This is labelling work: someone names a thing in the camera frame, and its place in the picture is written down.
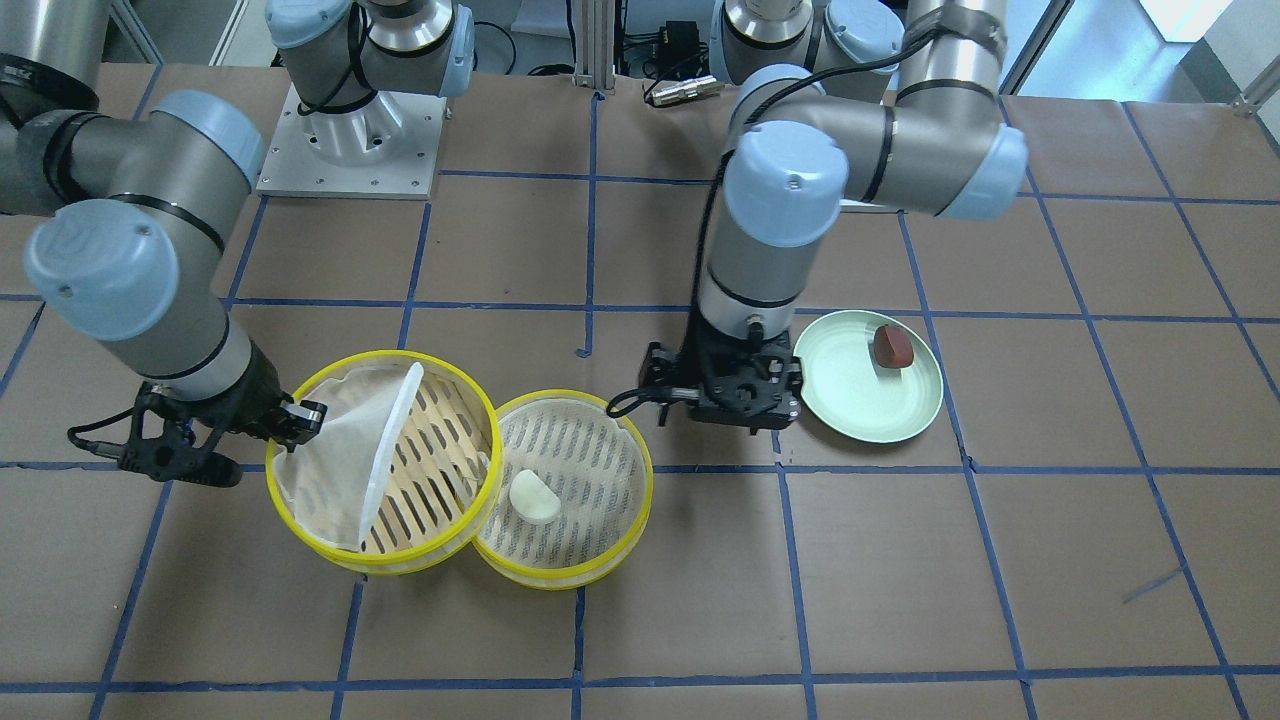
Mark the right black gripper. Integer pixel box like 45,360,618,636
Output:
68,345,328,488

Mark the white bun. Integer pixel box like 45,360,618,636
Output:
508,469,562,527

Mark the silver metal connector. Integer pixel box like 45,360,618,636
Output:
643,76,724,108

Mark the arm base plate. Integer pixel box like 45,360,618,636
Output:
256,88,449,201

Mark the light green plate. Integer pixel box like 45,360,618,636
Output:
795,310,945,443

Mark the lower white steamer cloth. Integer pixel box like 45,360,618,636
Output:
477,402,646,577

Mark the black power box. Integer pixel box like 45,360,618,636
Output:
650,20,703,79

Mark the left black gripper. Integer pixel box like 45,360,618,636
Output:
640,325,804,433

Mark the yellow steamer layer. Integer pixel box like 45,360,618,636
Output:
265,350,500,577
470,389,655,591

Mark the aluminium frame post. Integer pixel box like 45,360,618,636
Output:
568,1,621,96

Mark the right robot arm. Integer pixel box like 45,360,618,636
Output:
3,1,326,487

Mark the brown bun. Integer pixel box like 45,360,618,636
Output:
870,324,915,370

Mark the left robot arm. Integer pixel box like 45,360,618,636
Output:
608,1,1028,430

